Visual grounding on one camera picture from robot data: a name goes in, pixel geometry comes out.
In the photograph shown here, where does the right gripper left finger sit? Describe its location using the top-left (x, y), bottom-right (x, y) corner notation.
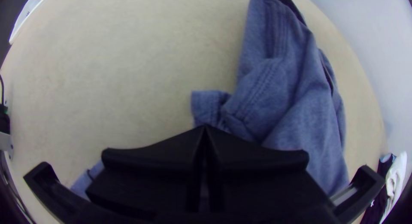
top-left (85, 125), bottom-right (206, 220)

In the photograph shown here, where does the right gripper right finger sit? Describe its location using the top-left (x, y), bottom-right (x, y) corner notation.
top-left (205, 125), bottom-right (342, 224)

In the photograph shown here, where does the white laundry basket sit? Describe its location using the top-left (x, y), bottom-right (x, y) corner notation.
top-left (9, 0), bottom-right (53, 45)

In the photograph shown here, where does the pile of folded clothes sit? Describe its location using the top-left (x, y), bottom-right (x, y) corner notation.
top-left (360, 151), bottom-right (408, 224)

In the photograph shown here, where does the blue t-shirt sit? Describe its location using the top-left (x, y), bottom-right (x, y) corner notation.
top-left (70, 0), bottom-right (351, 200)

